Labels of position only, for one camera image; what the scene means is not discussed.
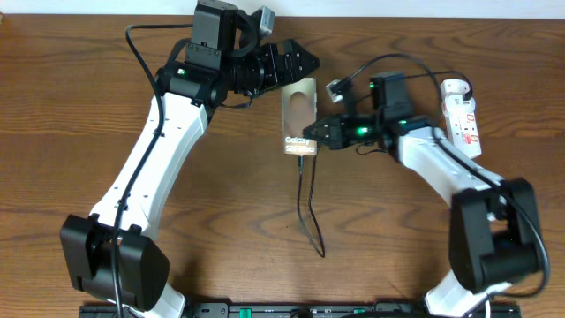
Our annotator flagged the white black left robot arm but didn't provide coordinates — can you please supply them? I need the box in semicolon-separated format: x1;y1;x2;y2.
60;0;320;317

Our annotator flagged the black charger cable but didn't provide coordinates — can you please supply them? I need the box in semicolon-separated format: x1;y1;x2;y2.
296;70;474;259

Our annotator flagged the black mounting rail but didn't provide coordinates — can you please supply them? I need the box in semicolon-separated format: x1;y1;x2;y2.
78;300;522;318

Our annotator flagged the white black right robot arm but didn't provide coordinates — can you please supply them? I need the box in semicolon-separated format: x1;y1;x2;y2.
303;72;550;317

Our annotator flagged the white power strip socket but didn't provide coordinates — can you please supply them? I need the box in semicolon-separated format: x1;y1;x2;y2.
441;79;482;159

